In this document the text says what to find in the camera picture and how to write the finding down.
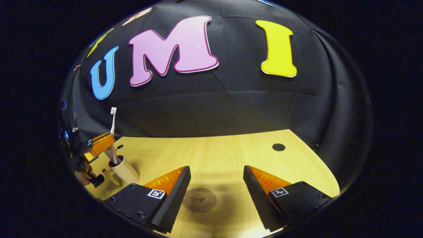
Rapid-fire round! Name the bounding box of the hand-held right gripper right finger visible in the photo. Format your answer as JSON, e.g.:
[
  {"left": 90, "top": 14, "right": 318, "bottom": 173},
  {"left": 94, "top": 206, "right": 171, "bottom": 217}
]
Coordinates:
[{"left": 243, "top": 165, "right": 332, "bottom": 232}]

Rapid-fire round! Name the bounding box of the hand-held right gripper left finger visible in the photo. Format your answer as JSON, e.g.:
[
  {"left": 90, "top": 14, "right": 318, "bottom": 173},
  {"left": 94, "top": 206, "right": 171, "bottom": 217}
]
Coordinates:
[{"left": 105, "top": 166, "right": 192, "bottom": 234}]

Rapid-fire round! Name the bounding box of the round cork coaster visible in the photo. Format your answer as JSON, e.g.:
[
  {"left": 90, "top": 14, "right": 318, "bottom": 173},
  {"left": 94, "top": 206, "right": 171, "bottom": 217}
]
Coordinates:
[{"left": 182, "top": 188, "right": 217, "bottom": 212}]

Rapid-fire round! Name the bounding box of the white toothbrush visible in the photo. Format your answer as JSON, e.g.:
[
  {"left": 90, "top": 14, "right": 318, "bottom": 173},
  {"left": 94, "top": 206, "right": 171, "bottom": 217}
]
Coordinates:
[{"left": 110, "top": 107, "right": 117, "bottom": 137}]

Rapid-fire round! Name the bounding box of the beige cup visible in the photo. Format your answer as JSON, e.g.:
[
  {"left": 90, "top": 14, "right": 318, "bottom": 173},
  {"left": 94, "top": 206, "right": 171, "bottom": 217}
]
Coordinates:
[{"left": 102, "top": 155, "right": 140, "bottom": 186}]

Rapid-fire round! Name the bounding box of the wooden desktop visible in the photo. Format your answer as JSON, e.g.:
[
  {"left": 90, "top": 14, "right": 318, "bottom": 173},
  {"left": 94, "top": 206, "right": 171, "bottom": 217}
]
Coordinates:
[{"left": 84, "top": 129, "right": 341, "bottom": 238}]

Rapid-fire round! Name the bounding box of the black backdrop cloth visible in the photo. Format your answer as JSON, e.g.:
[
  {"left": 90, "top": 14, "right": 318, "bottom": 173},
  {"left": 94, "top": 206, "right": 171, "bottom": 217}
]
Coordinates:
[{"left": 59, "top": 0, "right": 374, "bottom": 199}]

